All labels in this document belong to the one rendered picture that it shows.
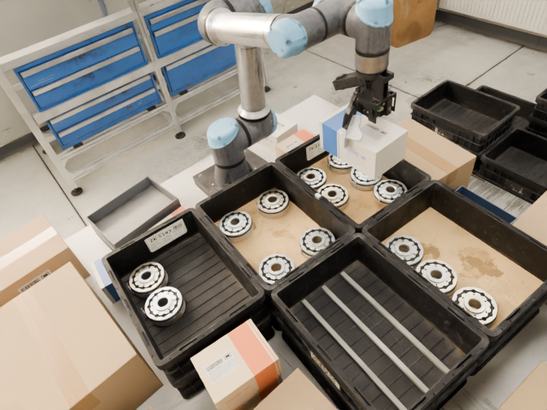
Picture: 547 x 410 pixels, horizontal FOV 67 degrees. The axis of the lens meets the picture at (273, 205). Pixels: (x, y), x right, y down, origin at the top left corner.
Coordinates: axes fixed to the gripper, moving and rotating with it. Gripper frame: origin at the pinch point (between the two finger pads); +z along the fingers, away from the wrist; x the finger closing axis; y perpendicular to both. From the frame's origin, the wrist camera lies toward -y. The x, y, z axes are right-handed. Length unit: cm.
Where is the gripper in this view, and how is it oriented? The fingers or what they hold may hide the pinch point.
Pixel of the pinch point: (361, 133)
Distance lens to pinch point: 114.2
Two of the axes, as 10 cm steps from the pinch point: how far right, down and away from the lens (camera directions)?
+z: 1.2, 6.8, 7.2
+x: 7.7, -5.2, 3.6
